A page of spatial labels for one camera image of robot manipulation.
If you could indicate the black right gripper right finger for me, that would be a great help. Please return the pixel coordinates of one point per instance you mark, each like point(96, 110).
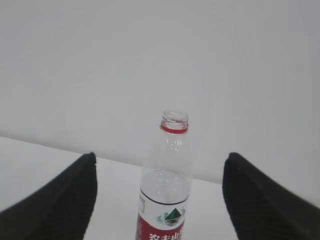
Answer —
point(261, 209)

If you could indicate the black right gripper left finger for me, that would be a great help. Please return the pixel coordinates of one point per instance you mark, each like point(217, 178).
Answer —
point(60, 210)

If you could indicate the clear water bottle red label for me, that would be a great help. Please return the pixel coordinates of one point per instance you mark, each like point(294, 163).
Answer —
point(166, 181)

